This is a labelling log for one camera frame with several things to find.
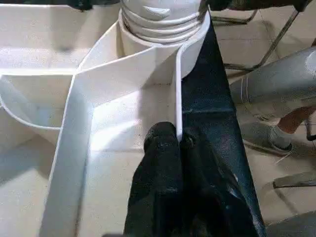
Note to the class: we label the white plastic table leg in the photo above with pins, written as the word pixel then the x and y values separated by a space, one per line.
pixel 163 19

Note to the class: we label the white plastic table top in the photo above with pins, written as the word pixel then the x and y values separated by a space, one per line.
pixel 39 49

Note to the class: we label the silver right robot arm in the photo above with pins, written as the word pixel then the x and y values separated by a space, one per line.
pixel 276 84

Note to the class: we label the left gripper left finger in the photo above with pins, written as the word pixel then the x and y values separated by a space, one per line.
pixel 158 187

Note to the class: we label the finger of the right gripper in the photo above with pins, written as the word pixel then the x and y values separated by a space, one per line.
pixel 80 4
pixel 247 4

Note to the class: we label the person foot in grey shoe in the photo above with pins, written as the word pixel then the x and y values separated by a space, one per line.
pixel 271 138

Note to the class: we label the black work mat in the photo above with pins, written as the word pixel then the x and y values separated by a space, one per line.
pixel 207 98

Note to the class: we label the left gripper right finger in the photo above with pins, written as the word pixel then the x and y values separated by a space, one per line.
pixel 212 197

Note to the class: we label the grey metal chair frame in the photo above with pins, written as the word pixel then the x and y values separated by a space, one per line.
pixel 276 39

